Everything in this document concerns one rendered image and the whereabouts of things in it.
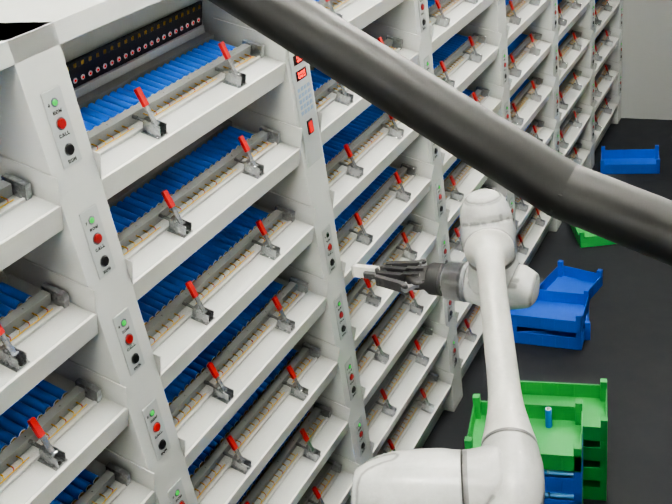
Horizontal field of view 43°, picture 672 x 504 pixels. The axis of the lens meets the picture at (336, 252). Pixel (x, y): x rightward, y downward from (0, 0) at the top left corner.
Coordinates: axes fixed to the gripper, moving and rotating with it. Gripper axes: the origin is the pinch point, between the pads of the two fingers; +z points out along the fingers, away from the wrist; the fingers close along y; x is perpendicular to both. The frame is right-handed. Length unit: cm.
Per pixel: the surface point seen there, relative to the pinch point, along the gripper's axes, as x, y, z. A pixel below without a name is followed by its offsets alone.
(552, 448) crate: -63, 19, -36
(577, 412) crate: -59, 31, -41
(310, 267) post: -0.5, 0.0, 15.5
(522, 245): -85, 165, 16
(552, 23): -1, 211, 11
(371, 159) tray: 12.0, 37.4, 14.0
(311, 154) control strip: 28.5, 3.4, 10.9
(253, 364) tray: -7.9, -30.7, 15.1
